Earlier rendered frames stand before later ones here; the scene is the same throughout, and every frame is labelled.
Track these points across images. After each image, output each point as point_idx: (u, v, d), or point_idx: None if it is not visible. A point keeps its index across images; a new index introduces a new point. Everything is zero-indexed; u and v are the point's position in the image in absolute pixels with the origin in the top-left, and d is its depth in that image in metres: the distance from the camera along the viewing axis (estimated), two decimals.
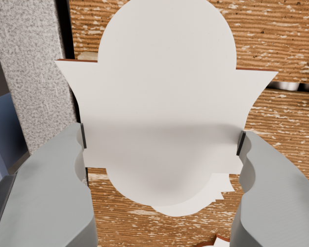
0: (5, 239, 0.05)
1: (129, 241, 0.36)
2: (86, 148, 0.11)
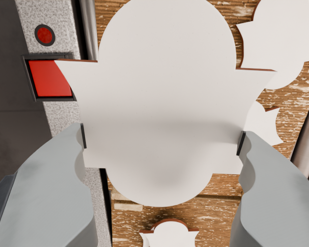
0: (5, 239, 0.05)
1: None
2: (86, 148, 0.11)
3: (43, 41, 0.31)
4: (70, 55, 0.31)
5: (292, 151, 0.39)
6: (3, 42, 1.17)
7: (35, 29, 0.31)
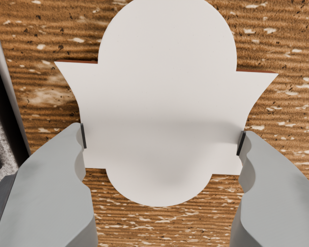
0: (5, 239, 0.05)
1: None
2: (86, 148, 0.11)
3: None
4: None
5: None
6: None
7: None
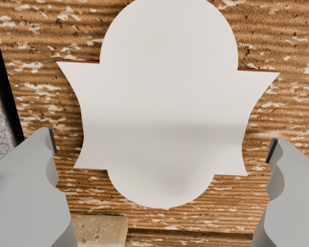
0: None
1: None
2: (56, 153, 0.11)
3: None
4: None
5: None
6: None
7: None
